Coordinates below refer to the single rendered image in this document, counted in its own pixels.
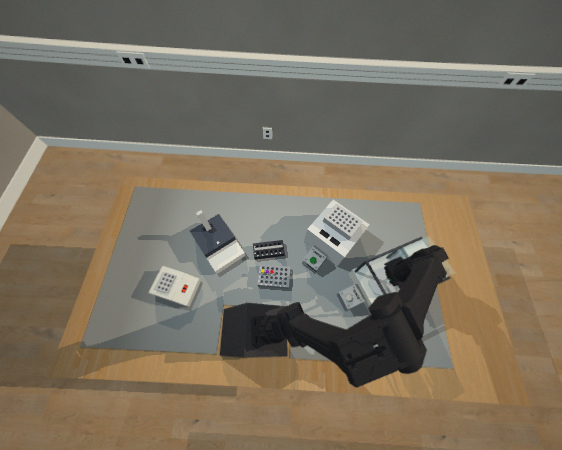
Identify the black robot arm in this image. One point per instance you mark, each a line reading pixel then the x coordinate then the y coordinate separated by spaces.
pixel 399 336

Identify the grey bench mat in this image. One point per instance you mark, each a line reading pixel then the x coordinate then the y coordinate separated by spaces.
pixel 156 233

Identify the white block with rows of holes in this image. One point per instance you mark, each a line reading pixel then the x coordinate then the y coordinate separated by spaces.
pixel 181 289

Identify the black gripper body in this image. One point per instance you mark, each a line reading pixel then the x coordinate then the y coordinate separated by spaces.
pixel 394 272

